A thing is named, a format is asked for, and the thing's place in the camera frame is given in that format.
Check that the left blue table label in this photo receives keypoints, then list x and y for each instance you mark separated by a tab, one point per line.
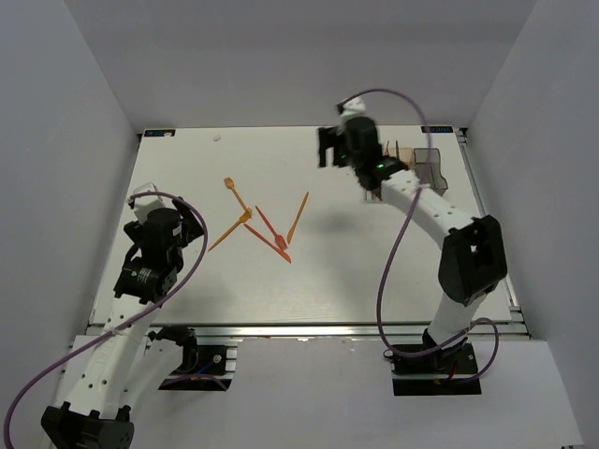
159	133

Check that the grey plastic container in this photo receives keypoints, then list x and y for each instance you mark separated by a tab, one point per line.
427	166

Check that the orange plastic fork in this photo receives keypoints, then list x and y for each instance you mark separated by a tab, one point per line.
246	216

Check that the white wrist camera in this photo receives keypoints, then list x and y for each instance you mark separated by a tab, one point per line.
351	108
143	205

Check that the orange plastic spoon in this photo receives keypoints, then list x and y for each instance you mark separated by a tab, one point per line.
230	185

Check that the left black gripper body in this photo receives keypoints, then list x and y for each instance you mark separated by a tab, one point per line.
134	230

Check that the blue table label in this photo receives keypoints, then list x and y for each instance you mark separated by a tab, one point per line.
159	133
437	129

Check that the right blue table label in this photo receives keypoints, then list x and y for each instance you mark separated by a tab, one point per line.
437	129

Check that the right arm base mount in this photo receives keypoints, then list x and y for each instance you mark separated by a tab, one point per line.
450	371

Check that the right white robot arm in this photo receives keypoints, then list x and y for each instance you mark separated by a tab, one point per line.
472	261

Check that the red plastic knife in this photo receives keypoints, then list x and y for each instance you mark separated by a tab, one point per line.
281	252

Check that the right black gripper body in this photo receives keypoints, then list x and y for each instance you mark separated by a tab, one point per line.
353	159

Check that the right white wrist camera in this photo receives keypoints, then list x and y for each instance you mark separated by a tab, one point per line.
351	108

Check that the red plastic fork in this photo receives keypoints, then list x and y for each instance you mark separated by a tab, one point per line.
279	239

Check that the orange plastic knife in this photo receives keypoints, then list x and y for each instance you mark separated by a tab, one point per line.
293	227

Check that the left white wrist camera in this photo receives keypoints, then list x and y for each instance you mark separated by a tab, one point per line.
143	205

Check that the orange plastic container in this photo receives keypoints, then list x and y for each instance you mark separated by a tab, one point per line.
407	156

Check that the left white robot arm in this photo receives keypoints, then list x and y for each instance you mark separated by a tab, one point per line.
92	415

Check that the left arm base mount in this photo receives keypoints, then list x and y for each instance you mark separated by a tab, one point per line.
202	367

